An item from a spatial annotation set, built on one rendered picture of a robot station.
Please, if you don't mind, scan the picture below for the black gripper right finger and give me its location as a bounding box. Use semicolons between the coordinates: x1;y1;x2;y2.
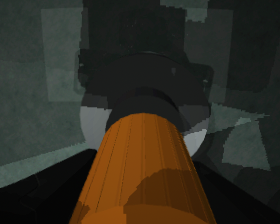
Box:
193;160;280;224

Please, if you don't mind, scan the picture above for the orange knob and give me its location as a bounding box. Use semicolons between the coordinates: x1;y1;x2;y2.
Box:
68;112;217;224

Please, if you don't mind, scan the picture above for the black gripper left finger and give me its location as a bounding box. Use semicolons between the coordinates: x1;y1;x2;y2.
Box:
0;149;97;224

